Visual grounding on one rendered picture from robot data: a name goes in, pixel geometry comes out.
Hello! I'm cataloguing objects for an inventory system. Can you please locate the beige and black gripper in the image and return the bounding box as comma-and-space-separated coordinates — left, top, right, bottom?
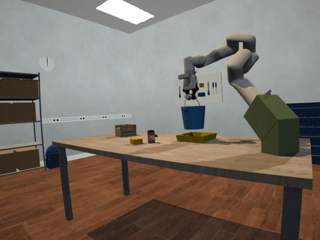
182, 74, 199, 100

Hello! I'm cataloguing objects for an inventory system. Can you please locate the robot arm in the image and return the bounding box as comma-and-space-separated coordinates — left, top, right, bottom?
178, 34, 271, 106

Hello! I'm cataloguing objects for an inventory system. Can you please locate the small glass jar with black lid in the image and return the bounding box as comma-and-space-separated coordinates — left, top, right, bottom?
147, 130, 155, 143

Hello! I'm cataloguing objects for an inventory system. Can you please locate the small wooden crate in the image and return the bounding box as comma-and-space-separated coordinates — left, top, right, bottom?
115, 124, 137, 137

